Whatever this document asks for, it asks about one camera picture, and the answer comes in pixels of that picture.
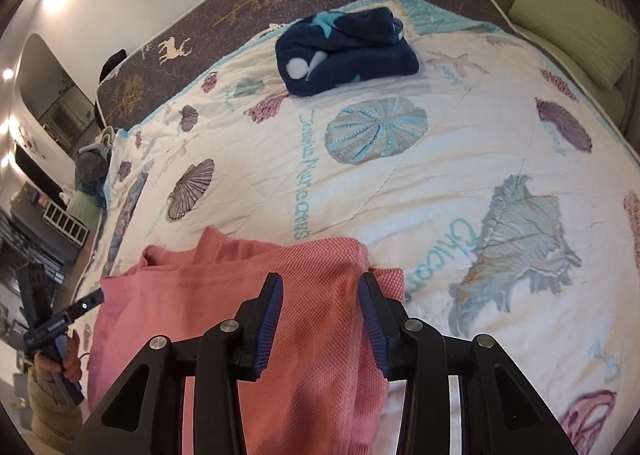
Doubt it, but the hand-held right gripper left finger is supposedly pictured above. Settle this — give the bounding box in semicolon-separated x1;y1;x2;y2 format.
70;273;284;455

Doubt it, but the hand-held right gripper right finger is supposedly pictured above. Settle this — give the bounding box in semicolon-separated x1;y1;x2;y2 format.
359;272;561;455

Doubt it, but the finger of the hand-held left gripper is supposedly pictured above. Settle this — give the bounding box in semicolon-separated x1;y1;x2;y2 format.
64;289;107;324
19;262;49;332

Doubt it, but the pink knit sweater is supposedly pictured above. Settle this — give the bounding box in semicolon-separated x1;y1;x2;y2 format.
87;226;406;455

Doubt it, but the person's left forearm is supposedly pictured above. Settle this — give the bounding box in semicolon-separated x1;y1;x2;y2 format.
27;367;86;443

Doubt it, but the pile of grey clothes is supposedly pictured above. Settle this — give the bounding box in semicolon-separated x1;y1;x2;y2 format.
74;127;118;208

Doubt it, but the person's left hand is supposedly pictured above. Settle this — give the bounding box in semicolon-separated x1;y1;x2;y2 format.
32;330;83;386

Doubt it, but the white ladder rack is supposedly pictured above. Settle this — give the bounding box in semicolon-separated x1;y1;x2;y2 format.
42;200;91;248

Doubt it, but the seashell printed quilt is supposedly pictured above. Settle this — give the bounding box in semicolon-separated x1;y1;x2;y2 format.
75;0;640;455

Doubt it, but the black garment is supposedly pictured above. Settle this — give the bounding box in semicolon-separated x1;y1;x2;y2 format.
100;50;128;83

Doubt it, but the navy starred plush garment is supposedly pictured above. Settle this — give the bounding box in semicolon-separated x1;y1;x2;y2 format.
275;7;421;98

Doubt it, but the large green pillow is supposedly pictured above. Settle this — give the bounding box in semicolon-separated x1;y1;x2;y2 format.
507;0;632;90

